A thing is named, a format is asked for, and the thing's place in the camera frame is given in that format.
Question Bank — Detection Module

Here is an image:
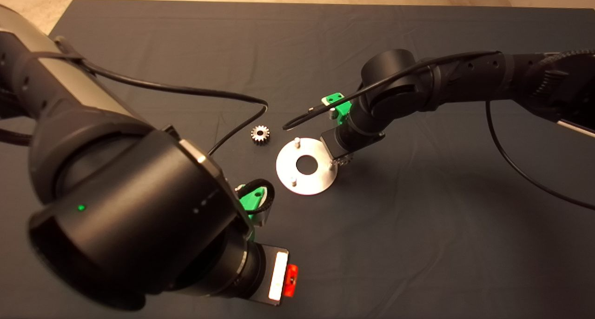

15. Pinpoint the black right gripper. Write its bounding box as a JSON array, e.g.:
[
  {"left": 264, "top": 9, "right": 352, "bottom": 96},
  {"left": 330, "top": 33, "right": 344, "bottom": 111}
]
[{"left": 320, "top": 125, "right": 386, "bottom": 161}]

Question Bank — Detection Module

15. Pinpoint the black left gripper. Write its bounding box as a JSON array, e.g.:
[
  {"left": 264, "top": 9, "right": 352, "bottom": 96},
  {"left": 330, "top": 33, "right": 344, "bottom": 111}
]
[{"left": 252, "top": 243, "right": 299, "bottom": 307}]

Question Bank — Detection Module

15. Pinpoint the round metal carrier plate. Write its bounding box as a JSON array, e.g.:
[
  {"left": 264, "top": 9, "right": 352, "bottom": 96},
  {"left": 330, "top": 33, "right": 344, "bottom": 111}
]
[{"left": 276, "top": 138, "right": 338, "bottom": 196}]

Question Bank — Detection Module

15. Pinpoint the dark table cloth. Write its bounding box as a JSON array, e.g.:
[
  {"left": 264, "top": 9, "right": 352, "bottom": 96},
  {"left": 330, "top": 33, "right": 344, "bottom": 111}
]
[{"left": 0, "top": 0, "right": 595, "bottom": 319}]

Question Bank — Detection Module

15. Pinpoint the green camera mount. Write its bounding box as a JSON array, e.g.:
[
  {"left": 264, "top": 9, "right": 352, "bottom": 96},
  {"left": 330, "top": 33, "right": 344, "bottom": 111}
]
[
  {"left": 237, "top": 185, "right": 268, "bottom": 220},
  {"left": 324, "top": 92, "right": 353, "bottom": 126}
]

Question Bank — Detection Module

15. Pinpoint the black camera cable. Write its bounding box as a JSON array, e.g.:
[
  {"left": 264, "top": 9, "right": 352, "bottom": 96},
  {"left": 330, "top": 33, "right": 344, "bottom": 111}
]
[
  {"left": 55, "top": 35, "right": 276, "bottom": 216},
  {"left": 282, "top": 50, "right": 595, "bottom": 212}
]

